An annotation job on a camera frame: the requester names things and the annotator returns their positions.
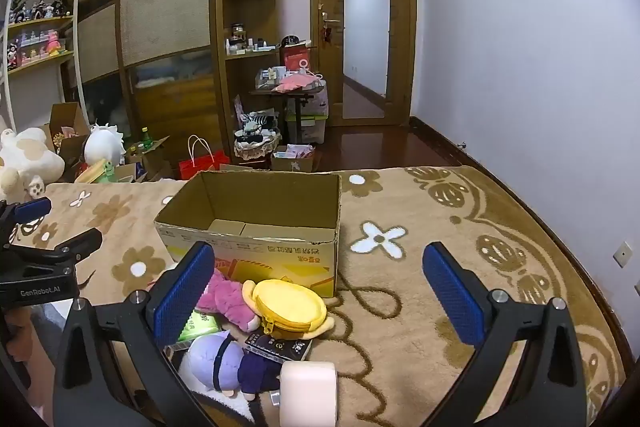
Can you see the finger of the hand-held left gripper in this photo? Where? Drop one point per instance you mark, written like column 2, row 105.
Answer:
column 35, row 209
column 80, row 244

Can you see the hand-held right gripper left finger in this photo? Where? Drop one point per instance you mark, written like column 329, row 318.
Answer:
column 185, row 292

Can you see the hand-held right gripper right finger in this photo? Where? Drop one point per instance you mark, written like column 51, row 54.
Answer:
column 450, row 292

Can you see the green tissue pack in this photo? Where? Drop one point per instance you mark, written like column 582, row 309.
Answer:
column 202, row 324

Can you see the pink plush toy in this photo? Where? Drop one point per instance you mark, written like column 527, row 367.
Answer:
column 225, row 297

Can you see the purple-haired plush doll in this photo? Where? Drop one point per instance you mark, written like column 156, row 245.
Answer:
column 215, row 357

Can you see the printed cardboard box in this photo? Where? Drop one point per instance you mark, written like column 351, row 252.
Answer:
column 280, row 252

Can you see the black packet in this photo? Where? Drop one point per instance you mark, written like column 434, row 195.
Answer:
column 275, row 347

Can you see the yellow plush pouch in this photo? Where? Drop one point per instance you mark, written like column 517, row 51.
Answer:
column 290, row 307

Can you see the cream white block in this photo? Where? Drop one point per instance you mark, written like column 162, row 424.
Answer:
column 307, row 392

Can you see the person's leg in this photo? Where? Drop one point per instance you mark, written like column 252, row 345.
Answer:
column 47, row 327

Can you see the large white plush toy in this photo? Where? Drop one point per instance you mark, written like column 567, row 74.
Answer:
column 30, row 157

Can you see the beige flower-pattern blanket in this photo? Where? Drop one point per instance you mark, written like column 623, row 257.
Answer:
column 400, row 332

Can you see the green frog plush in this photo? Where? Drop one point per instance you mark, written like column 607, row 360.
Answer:
column 106, row 171

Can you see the white-haired plush head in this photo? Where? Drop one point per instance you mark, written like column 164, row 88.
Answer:
column 102, row 144

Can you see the open brown cardboard box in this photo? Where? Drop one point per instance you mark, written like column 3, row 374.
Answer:
column 67, row 114

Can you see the cardboard box with flaps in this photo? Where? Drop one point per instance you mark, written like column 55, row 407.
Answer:
column 152, row 157

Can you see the green bottle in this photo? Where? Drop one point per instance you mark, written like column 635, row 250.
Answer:
column 147, row 137

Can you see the red gift bag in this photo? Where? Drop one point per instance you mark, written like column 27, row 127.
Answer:
column 205, row 164

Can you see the wicker basket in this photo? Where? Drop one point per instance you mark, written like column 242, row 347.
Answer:
column 255, row 149

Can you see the small box of packets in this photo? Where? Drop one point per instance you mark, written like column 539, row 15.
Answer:
column 292, row 161

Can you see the striped plush toy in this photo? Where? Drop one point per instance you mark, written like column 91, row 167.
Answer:
column 257, row 123

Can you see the row of dark figurines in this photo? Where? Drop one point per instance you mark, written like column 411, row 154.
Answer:
column 40, row 9

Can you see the clear storage bin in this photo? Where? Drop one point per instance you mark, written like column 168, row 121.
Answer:
column 312, row 122

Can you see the small dark table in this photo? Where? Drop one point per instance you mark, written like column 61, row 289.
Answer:
column 299, row 112

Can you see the wooden wardrobe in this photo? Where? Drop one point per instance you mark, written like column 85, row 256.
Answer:
column 165, row 17

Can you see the pink cloth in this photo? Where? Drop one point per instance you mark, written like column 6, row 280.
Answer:
column 297, row 83

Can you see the cluster of small bottles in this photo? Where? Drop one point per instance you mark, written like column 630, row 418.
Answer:
column 245, row 44

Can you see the red paper bag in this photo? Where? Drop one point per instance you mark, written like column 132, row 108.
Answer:
column 295, row 57

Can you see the black hat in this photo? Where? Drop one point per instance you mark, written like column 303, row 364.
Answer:
column 291, row 41

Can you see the tall door mirror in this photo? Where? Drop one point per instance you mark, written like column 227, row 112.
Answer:
column 365, row 32

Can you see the wooden corner shelf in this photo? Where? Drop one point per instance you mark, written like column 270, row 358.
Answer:
column 220, row 7

